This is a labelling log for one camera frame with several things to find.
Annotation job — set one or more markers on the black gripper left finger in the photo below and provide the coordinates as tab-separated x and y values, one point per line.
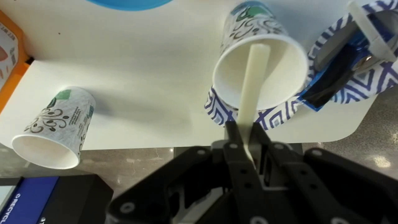
240	178

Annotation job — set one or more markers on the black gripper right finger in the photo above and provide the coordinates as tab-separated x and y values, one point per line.
286	182

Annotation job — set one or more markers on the cream plastic spoon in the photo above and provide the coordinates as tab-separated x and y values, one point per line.
253	83

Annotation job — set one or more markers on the patterned paper cup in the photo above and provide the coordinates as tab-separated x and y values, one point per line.
249	25
57	125

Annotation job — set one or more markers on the blue patterned paper plate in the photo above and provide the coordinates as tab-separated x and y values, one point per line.
373	88
215	111

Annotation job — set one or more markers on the white plastic knife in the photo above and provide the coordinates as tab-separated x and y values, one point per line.
373	32

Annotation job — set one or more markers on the black and blue device box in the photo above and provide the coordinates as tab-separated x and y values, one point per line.
45	200

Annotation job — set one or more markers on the blue plastic bowl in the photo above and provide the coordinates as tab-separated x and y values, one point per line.
128	3

